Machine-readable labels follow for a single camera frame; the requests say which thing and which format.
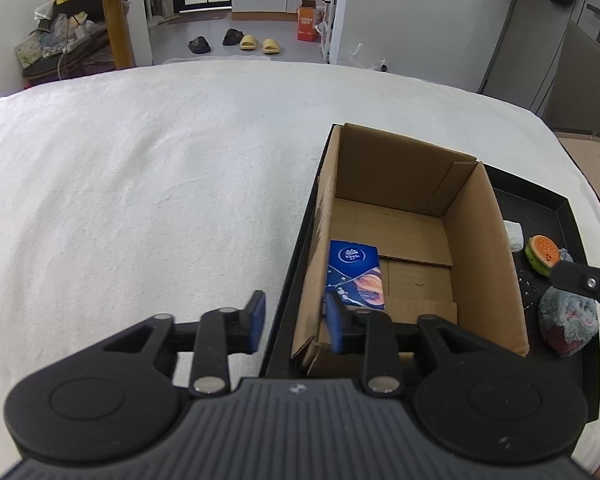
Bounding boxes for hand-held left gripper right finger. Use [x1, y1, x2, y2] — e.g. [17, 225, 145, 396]
[325, 290, 482, 397]

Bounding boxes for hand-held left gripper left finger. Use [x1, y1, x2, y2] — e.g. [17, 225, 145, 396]
[102, 290, 267, 397]

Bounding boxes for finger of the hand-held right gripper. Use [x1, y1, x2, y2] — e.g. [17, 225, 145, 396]
[550, 258, 600, 314]

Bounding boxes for grey fluffy plush toy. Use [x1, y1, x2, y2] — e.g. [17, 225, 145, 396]
[537, 285, 600, 359]

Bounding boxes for hamburger plush toy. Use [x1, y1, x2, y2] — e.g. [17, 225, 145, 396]
[525, 236, 564, 277]

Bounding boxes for blue tissue pack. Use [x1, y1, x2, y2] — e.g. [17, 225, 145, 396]
[324, 240, 386, 319]

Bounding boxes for small white soft pack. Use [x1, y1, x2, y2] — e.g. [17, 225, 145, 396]
[502, 220, 525, 252]

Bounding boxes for black tray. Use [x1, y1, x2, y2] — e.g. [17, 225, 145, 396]
[259, 123, 600, 423]

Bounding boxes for brown cardboard box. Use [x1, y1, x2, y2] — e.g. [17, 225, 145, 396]
[291, 122, 531, 378]

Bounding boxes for grey leaning board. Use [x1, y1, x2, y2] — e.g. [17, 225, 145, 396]
[545, 20, 600, 136]

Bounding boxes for orange cardboard box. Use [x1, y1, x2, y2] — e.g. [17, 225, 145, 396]
[296, 0, 326, 43]

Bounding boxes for white storage rack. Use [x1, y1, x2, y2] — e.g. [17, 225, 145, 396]
[319, 0, 342, 64]

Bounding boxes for round yellow table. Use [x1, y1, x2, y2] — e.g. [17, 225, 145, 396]
[55, 0, 189, 70]

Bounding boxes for pile of household clutter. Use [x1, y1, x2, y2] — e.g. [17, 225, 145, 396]
[14, 7, 131, 81]

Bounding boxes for brown board in black frame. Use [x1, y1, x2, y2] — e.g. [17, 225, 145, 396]
[552, 130, 600, 231]

